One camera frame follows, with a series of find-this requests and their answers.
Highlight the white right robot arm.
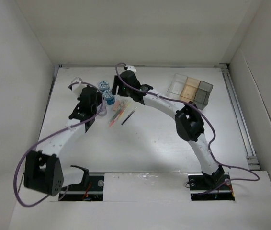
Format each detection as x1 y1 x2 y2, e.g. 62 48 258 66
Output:
112 70 225 190

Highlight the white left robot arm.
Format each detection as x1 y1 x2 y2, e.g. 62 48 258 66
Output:
24 86 102 196

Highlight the pink mini stapler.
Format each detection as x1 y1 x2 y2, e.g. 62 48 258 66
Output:
112 100 121 112

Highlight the clear jar of paper clips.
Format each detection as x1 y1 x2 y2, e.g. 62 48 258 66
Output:
97 104 107 117

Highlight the yellow highlighter pen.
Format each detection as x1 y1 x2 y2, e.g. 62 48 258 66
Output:
114 102 130 122

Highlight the green highlighter pen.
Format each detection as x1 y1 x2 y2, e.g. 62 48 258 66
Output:
109 108 122 126

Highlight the black pen refill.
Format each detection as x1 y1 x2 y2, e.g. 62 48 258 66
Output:
121 107 137 125

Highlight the pink highlighter pen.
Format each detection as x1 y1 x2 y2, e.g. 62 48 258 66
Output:
108 105 129 127

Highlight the clear plastic bin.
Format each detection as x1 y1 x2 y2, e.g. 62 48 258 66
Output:
167 73 188 98

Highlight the grey plastic bin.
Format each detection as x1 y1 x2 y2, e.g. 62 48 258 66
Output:
192 80 213 110

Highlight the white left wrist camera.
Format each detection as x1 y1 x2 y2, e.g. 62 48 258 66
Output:
68 77 84 94

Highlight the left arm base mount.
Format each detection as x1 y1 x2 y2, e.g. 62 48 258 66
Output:
58 172 105 202

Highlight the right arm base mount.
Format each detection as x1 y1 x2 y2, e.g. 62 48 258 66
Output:
185 172 235 201

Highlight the aluminium rail on right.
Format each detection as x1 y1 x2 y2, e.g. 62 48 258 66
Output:
221 65 261 171

